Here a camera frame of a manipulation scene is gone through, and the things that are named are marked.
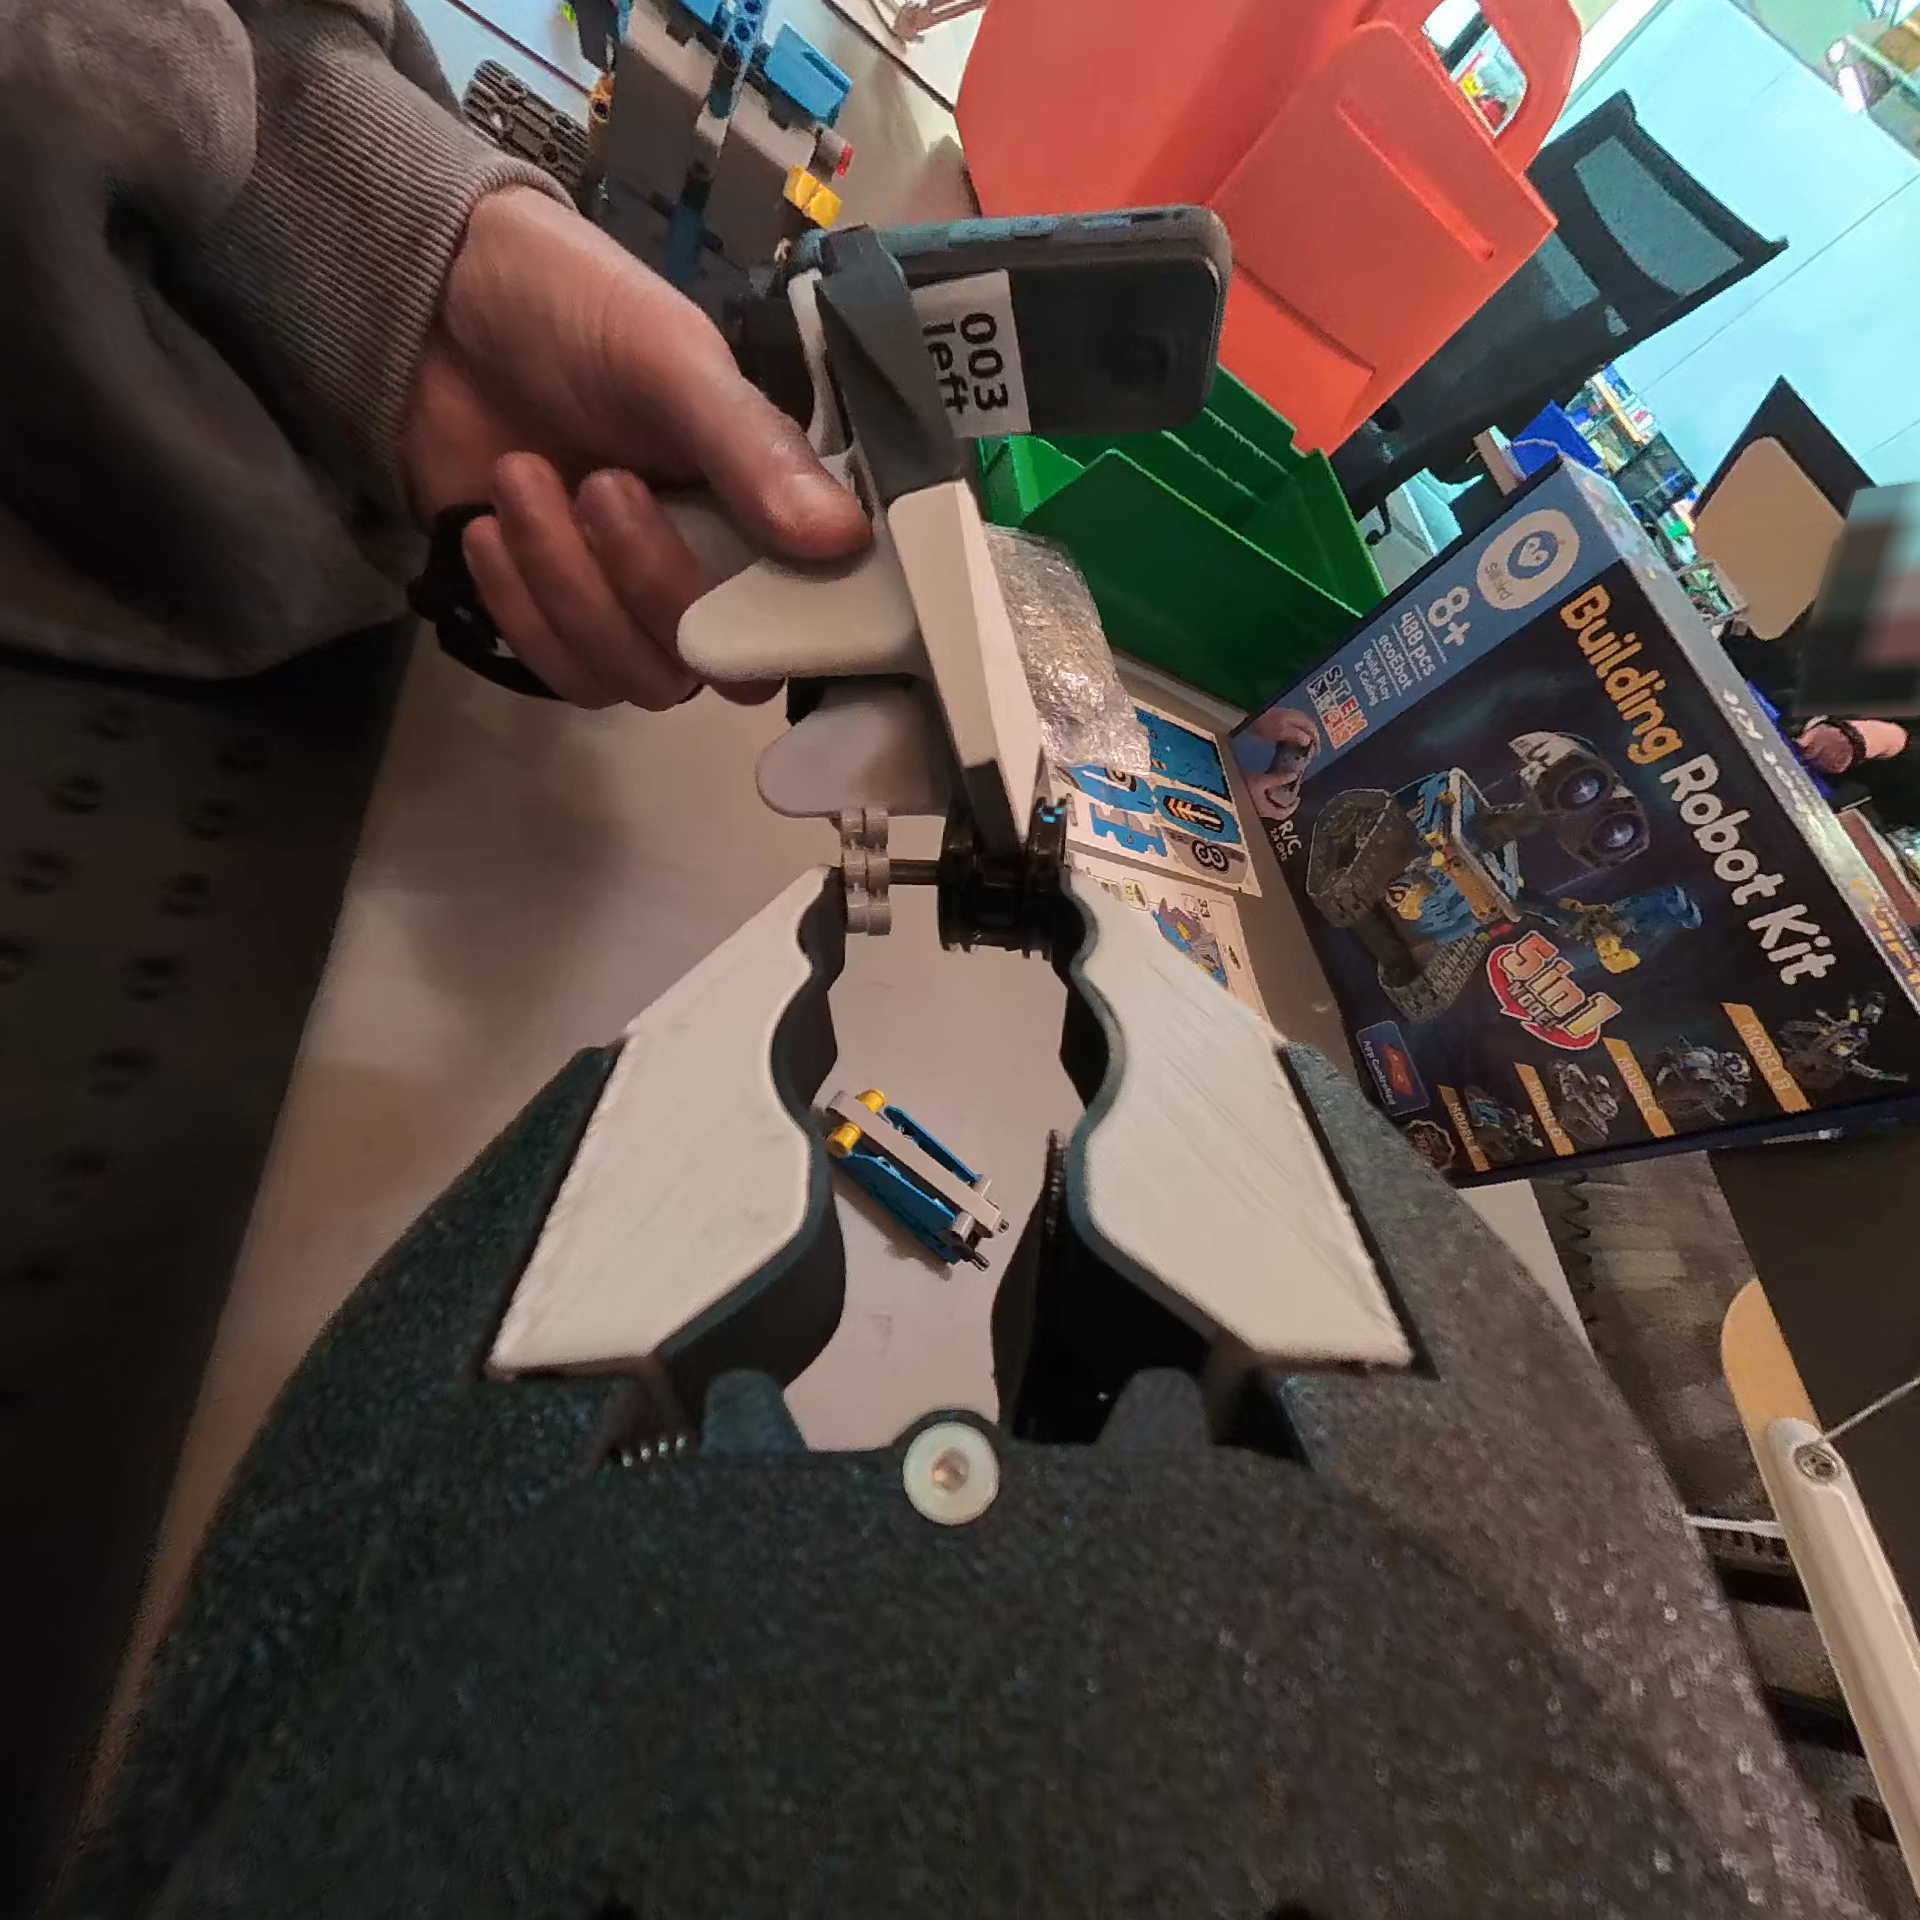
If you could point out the blue grey brick assembly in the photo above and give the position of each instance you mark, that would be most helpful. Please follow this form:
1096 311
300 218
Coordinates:
914 1177

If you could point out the black track pieces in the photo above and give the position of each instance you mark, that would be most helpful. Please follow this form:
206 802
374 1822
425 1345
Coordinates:
525 125

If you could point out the green plastic bin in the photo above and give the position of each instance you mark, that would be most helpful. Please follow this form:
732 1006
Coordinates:
1201 570

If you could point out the person's left forearm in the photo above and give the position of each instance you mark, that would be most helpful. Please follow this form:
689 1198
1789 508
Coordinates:
196 301

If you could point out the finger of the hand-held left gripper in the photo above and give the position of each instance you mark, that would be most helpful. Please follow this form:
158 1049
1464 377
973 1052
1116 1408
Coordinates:
967 661

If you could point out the large clear plastic bag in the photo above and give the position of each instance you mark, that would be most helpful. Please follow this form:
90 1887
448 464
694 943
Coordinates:
1072 646

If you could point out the instruction booklet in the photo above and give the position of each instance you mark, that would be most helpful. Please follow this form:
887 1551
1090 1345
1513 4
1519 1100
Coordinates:
1201 953

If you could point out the person's left hand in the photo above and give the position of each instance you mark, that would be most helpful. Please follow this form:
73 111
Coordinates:
600 376

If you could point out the blue sticker sheet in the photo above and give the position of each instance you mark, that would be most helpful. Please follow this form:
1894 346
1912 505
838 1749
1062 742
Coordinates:
1162 802

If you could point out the dark blue robot kit box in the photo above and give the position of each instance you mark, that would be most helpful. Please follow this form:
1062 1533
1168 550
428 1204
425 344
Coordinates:
1575 901

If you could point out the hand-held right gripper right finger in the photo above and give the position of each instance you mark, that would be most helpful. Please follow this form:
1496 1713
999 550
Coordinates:
1231 1172

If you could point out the beige back chair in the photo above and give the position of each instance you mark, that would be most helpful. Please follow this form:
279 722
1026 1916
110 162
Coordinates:
1780 525

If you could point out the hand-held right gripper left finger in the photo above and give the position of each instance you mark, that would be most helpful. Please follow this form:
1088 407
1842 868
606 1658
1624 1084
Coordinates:
674 1172

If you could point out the toy tracked robot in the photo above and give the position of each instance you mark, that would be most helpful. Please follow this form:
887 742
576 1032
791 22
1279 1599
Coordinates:
704 136

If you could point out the grey desk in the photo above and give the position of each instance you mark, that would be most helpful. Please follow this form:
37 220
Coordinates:
525 901

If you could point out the black office chair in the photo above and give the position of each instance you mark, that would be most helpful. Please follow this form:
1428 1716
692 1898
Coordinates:
1622 254

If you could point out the black perforated mat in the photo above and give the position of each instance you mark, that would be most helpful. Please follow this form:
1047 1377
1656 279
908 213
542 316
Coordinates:
149 1201

